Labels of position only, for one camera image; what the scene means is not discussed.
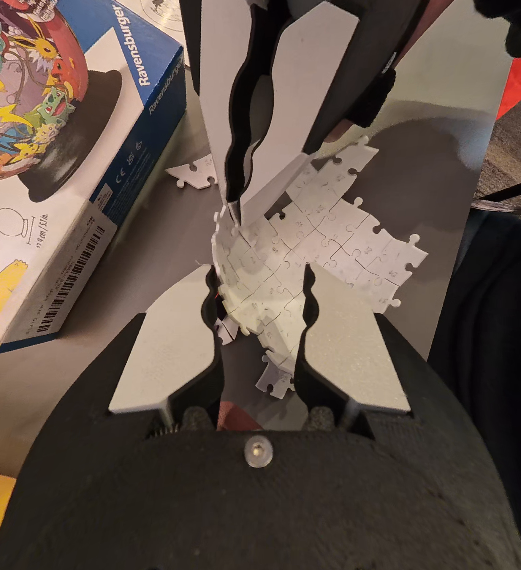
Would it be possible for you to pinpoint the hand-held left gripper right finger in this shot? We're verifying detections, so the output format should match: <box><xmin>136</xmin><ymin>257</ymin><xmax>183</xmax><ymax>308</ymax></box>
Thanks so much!
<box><xmin>293</xmin><ymin>263</ymin><xmax>412</xmax><ymax>429</ymax></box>

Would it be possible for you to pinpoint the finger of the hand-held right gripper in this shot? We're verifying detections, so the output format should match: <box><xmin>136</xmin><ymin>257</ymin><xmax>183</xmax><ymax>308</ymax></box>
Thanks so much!
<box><xmin>238</xmin><ymin>9</ymin><xmax>361</xmax><ymax>225</ymax></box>
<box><xmin>189</xmin><ymin>0</ymin><xmax>265</xmax><ymax>225</ymax></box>

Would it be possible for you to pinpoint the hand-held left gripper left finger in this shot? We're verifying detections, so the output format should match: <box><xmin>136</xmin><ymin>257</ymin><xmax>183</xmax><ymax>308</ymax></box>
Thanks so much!
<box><xmin>108</xmin><ymin>264</ymin><xmax>225</xmax><ymax>425</ymax></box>

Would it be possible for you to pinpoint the white-backed puzzle piece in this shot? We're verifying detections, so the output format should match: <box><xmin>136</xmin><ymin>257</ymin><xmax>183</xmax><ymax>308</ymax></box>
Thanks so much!
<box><xmin>166</xmin><ymin>153</ymin><xmax>218</xmax><ymax>190</ymax></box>

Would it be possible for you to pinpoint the partly built puzzle ball shell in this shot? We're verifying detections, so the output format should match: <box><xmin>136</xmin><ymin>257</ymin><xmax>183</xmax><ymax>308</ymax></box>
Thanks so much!
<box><xmin>210</xmin><ymin>136</ymin><xmax>429</xmax><ymax>400</ymax></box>

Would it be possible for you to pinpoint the person's right forearm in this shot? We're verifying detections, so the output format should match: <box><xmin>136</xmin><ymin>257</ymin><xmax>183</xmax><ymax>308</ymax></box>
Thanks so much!
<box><xmin>474</xmin><ymin>0</ymin><xmax>521</xmax><ymax>58</ymax></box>

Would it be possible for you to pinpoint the blue puzzle box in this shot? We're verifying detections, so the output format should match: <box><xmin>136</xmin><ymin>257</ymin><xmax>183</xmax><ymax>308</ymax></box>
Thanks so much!
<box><xmin>0</xmin><ymin>0</ymin><xmax>187</xmax><ymax>354</ymax></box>

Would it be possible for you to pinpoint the person's right hand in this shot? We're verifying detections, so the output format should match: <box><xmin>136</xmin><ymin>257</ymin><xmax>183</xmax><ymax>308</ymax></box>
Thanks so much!
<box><xmin>325</xmin><ymin>119</ymin><xmax>355</xmax><ymax>143</ymax></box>

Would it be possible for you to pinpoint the white instruction sheet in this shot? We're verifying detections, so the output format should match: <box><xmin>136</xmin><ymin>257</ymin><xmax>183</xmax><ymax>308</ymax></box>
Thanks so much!
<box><xmin>140</xmin><ymin>0</ymin><xmax>185</xmax><ymax>33</ymax></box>

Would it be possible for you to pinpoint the black metal frame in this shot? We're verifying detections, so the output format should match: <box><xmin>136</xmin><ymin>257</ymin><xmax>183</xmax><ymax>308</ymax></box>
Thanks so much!
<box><xmin>474</xmin><ymin>176</ymin><xmax>521</xmax><ymax>210</ymax></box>

